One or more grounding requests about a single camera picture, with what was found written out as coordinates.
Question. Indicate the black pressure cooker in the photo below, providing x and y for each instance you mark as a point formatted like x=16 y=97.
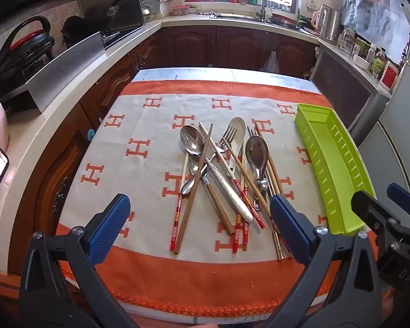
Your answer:
x=24 y=51

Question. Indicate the green label bottle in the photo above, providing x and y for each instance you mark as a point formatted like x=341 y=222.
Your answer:
x=377 y=65

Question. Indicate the steel sink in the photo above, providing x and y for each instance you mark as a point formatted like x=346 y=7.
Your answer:
x=235 y=16

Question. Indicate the steel splash guard panel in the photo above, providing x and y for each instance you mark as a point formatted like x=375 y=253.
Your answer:
x=65 y=71

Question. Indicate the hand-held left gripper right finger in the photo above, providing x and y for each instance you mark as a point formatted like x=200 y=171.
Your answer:
x=288 y=225

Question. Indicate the steel electric kettle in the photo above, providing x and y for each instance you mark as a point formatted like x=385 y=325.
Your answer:
x=331 y=24

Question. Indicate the grey refrigerator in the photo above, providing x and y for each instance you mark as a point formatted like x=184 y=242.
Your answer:
x=399 y=126

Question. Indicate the white kitchen countertop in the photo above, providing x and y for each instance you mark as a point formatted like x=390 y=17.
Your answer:
x=37 y=133

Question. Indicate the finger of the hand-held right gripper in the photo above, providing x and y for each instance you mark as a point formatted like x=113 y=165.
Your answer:
x=401 y=196
x=365 y=201

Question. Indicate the steel fork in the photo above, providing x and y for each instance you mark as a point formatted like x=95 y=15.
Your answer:
x=229 y=136

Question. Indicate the red label jar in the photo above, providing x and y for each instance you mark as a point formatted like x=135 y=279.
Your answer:
x=389 y=75

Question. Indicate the wide steel soup spoon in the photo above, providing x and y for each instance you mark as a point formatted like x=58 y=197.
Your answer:
x=256 y=152

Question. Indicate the clear food container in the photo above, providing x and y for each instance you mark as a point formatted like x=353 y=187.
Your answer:
x=181 y=10

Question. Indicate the green plastic utensil tray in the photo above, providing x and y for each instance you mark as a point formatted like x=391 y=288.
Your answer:
x=323 y=150

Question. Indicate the glass jar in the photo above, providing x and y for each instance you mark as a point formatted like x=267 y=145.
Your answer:
x=346 y=41

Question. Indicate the pink and white jug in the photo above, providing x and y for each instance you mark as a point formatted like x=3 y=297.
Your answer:
x=315 y=20

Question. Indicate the steel faucet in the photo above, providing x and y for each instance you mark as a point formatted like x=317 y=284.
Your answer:
x=262 y=3

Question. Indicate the orange and grey printed tablecloth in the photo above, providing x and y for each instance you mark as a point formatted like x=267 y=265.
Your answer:
x=140 y=177

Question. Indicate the plain brown wooden chopstick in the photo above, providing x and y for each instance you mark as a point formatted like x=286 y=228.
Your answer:
x=191 y=205
x=249 y=182

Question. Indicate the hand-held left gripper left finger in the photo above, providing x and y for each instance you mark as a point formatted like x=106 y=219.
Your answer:
x=109 y=222

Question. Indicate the small steel spoon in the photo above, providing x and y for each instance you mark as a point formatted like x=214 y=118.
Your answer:
x=262 y=186

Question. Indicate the small steel teapot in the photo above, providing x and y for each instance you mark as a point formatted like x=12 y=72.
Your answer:
x=147 y=13

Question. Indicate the white ceramic spoon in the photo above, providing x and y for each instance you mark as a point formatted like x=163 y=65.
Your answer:
x=238 y=126

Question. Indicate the black stove top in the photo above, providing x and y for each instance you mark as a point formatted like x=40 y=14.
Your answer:
x=123 y=36

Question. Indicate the clear plastic wall sheet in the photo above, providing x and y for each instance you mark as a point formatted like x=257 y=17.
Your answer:
x=372 y=10

